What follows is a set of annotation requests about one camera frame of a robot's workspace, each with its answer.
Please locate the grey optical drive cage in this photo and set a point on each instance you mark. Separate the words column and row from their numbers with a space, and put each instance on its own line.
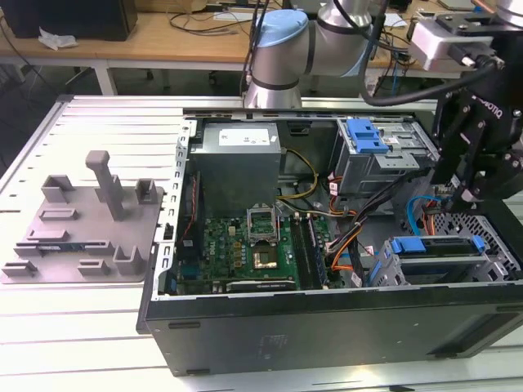
column 367, row 171

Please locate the black case fan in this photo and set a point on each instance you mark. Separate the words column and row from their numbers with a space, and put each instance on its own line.
column 198, row 196

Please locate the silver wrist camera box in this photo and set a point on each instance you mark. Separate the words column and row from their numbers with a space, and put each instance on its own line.
column 433, row 45

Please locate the installed RAM stick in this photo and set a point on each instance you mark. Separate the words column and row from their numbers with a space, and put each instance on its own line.
column 316, row 253

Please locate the black gripper finger with wide plate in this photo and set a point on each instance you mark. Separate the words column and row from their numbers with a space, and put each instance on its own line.
column 455, row 155

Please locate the black PC case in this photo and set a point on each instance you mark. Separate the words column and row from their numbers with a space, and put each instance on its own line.
column 327, row 326

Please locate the green motherboard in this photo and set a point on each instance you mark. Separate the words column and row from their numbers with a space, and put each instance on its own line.
column 222, row 241

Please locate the black graphics card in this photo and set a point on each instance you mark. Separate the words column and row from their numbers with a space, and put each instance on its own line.
column 261, row 286

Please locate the grey metal disk bay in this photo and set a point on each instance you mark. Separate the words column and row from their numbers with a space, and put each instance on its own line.
column 496, row 267

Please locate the wooden desk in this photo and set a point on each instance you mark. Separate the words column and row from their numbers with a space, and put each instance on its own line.
column 180, row 45
column 386, row 45

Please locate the large black box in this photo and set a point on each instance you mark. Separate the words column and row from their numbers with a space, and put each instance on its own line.
column 61, row 16

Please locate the crumpled white wrapping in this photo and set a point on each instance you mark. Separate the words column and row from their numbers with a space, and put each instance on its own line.
column 57, row 41

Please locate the loose RAM stick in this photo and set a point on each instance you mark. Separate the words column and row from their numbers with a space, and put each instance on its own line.
column 61, row 247

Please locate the grey parts rack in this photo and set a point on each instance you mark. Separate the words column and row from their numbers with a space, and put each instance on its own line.
column 81, row 228

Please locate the hard disk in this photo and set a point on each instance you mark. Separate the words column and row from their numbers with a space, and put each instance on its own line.
column 408, row 245

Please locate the blue plastic drive latch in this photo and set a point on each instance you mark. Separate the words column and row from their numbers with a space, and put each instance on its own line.
column 363, row 134

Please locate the grey power supply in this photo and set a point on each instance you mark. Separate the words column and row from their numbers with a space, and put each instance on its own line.
column 237, row 179

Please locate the CPU socket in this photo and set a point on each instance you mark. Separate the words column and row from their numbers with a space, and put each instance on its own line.
column 265, row 257

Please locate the black gripper finger with link bars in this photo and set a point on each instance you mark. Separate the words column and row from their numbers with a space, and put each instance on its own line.
column 502, row 175

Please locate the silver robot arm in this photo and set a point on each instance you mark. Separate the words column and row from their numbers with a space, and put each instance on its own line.
column 282, row 57

